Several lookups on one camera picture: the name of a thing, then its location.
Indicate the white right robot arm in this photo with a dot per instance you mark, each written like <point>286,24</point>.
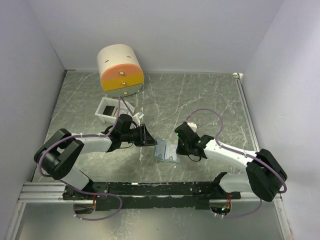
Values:
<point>264,176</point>

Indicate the round mini drawer cabinet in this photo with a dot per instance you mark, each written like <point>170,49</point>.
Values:
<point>119,70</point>

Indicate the white card tray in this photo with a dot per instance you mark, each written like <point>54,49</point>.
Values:
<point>113,102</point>

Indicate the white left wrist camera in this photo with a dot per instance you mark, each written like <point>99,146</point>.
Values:
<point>138,118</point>

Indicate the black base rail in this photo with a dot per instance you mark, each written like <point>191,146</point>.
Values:
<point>149,195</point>

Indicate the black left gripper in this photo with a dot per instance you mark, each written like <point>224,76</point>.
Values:
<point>145,137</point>

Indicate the black credit card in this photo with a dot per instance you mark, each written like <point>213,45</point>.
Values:
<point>109,110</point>

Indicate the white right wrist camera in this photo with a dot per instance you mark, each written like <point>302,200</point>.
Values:
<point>192,125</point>

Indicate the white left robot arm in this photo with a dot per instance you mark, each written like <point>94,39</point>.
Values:
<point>57,157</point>

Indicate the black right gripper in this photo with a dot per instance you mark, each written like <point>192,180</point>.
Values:
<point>180,151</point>

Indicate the green card holder book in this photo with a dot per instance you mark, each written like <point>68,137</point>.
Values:
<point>166,152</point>

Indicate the silver patterned credit card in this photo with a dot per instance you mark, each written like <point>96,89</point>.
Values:
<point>170,153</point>

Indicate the white gold VIP card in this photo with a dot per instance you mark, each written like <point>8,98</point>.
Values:
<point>160,149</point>

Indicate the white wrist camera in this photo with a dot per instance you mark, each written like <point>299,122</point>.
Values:
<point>138,118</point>
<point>192,125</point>

